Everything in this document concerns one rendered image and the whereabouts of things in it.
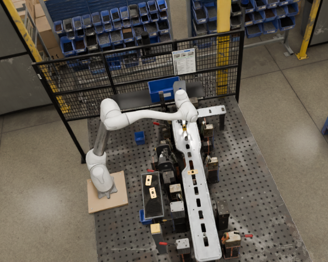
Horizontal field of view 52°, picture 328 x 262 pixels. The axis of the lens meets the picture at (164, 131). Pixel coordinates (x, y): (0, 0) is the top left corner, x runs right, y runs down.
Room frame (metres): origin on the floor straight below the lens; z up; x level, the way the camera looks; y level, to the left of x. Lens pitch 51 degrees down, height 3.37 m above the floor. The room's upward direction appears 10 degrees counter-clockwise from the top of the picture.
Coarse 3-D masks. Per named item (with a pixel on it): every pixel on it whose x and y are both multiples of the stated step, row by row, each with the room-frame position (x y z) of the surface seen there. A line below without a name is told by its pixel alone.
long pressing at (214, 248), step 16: (176, 128) 1.89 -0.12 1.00; (192, 128) 1.86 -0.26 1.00; (176, 144) 1.72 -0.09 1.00; (192, 144) 1.69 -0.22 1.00; (192, 160) 1.53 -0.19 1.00; (192, 192) 1.23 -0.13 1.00; (208, 192) 1.21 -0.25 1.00; (192, 208) 1.10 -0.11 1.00; (208, 208) 1.07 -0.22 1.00; (192, 224) 0.98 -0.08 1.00; (208, 224) 0.95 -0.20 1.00; (192, 240) 0.86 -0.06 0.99; (208, 240) 0.84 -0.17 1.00; (208, 256) 0.73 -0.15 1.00
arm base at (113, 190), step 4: (112, 176) 1.68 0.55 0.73; (112, 180) 1.63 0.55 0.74; (112, 184) 1.57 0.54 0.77; (112, 188) 1.55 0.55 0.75; (100, 192) 1.52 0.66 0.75; (104, 192) 1.51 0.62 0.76; (108, 192) 1.51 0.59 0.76; (112, 192) 1.51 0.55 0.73; (116, 192) 1.51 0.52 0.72; (100, 196) 1.49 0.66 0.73; (108, 196) 1.47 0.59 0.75
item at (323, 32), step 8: (320, 0) 3.56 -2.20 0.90; (312, 8) 3.59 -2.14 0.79; (320, 8) 3.58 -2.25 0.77; (312, 16) 3.56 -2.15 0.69; (320, 16) 3.60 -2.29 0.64; (312, 24) 3.56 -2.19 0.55; (320, 24) 3.60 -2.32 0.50; (312, 32) 3.59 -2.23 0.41; (320, 32) 3.61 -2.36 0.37; (304, 40) 3.59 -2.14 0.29; (312, 40) 3.60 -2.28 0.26; (320, 40) 3.61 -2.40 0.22; (304, 48) 3.57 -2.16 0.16; (304, 56) 3.57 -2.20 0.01
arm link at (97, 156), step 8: (104, 104) 1.90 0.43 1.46; (112, 104) 1.88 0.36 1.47; (104, 112) 1.83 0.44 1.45; (104, 120) 1.82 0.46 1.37; (104, 128) 1.81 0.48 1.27; (104, 136) 1.80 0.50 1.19; (96, 144) 1.80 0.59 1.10; (104, 144) 1.78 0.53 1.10; (88, 152) 1.86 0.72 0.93; (96, 152) 1.77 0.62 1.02; (104, 152) 1.81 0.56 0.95; (88, 160) 1.77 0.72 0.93; (96, 160) 1.73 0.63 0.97; (104, 160) 1.75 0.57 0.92; (88, 168) 1.72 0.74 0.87
